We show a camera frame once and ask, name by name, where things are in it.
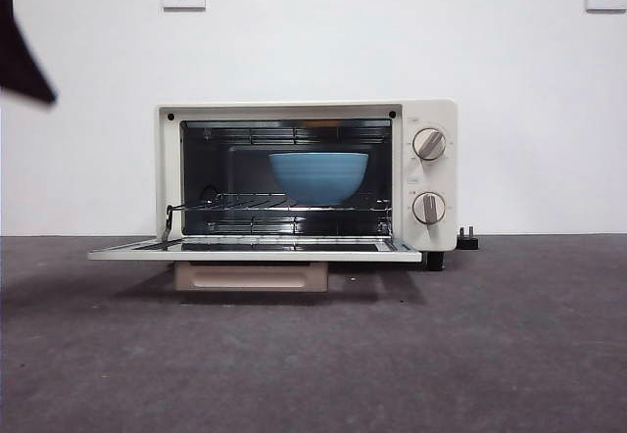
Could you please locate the oven door with beige handle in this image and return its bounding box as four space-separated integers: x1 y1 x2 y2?
87 205 423 293

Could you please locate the blue bowl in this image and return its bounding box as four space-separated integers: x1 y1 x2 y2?
267 152 369 207

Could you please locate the cream Toshiba toaster oven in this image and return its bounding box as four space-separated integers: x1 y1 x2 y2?
87 98 459 293

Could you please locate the round beige oven knob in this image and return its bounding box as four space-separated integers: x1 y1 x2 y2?
410 127 448 163
410 191 447 226

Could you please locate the black power plug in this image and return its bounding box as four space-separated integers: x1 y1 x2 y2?
458 225 480 251

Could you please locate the metal wire oven rack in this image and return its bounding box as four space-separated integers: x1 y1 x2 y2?
169 190 393 214

